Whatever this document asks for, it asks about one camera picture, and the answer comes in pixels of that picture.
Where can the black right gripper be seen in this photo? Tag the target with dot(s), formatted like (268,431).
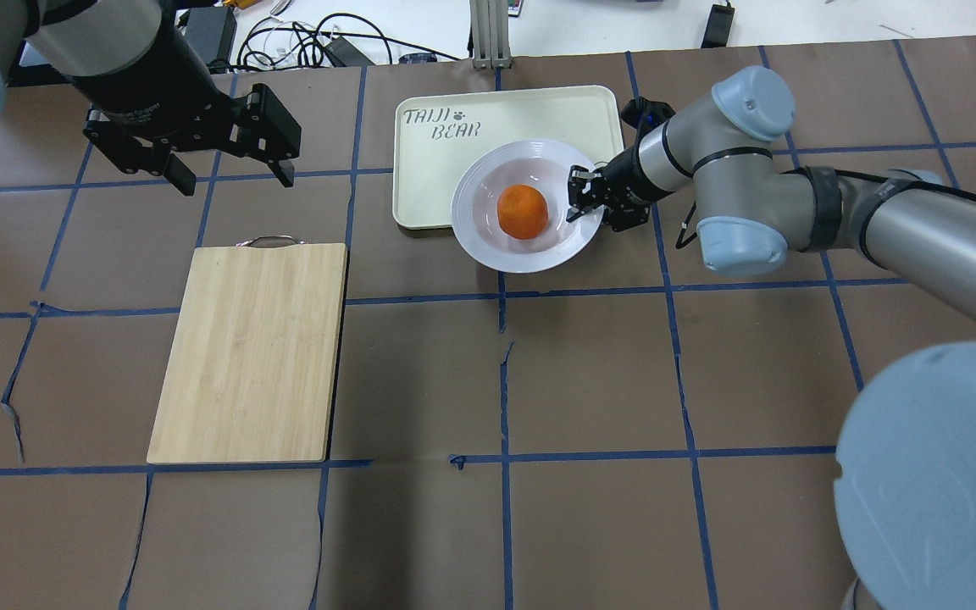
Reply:
(621,180)

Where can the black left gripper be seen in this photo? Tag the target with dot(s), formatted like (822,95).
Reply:
(142,91)

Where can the white round plate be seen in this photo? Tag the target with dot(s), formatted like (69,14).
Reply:
(543,164)

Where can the orange fruit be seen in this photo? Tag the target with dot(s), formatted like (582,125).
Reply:
(522,212)

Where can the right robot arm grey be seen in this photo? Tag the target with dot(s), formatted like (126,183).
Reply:
(905,500)

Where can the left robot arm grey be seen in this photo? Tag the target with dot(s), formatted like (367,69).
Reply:
(81,37)

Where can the cream bear tray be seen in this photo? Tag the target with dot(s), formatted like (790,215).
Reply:
(437,138)

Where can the black power adapter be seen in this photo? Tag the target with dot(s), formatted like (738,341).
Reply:
(209,32)

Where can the black power brick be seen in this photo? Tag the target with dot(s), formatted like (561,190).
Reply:
(341,53)

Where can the small black adapter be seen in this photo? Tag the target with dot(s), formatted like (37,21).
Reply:
(718,25)

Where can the bamboo cutting board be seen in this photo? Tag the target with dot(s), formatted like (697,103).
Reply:
(251,373)

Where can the aluminium profile post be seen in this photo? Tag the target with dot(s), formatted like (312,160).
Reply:
(490,34)

